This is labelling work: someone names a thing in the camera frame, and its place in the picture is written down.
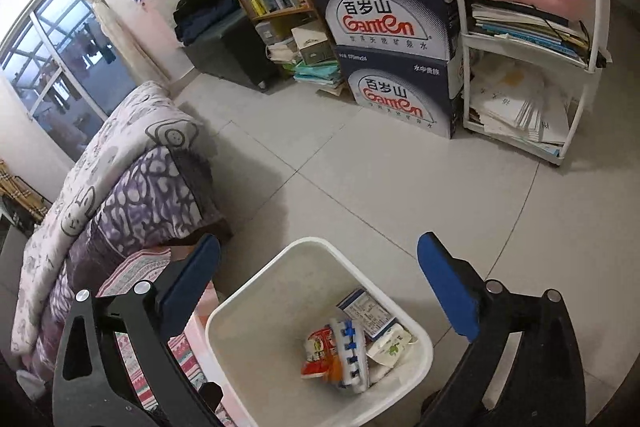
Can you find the patterned striped tablecloth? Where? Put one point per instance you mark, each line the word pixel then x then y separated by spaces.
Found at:
pixel 161 299

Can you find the white blue toothed strip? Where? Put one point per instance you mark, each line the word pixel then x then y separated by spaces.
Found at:
pixel 351 347

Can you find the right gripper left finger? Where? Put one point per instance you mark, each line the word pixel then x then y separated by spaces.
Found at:
pixel 91 385

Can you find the purple patterned bed blanket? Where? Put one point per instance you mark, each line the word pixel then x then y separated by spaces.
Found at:
pixel 165 198

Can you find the lower Ganten water box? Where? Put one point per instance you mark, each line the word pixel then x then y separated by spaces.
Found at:
pixel 417 90

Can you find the grey cartoon print quilt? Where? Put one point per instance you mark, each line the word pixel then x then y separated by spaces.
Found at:
pixel 145 119

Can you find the white leaf print wrapper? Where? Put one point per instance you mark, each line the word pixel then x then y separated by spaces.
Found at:
pixel 385 353

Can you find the black storage bench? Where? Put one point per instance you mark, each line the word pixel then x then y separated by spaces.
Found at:
pixel 233 50

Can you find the upper Ganten water box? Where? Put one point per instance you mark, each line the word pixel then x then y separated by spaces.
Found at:
pixel 427 28

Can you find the plaid garment on rack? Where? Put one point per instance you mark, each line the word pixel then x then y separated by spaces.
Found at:
pixel 26 204

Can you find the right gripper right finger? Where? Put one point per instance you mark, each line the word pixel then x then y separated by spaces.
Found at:
pixel 522 366

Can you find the torn red noodle cup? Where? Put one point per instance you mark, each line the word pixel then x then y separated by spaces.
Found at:
pixel 322 359

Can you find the ganten water box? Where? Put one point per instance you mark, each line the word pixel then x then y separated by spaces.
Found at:
pixel 427 28
pixel 417 90

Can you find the dark clothes pile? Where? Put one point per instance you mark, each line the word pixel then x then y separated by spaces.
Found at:
pixel 193 17

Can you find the beige curtain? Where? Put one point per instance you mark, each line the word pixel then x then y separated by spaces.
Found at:
pixel 140 65

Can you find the white plastic trash bin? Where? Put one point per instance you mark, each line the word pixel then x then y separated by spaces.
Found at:
pixel 257 335

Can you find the white plastic shelf cart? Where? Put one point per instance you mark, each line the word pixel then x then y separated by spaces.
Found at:
pixel 528 75

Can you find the sliding glass door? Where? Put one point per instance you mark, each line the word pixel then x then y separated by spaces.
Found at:
pixel 65 71

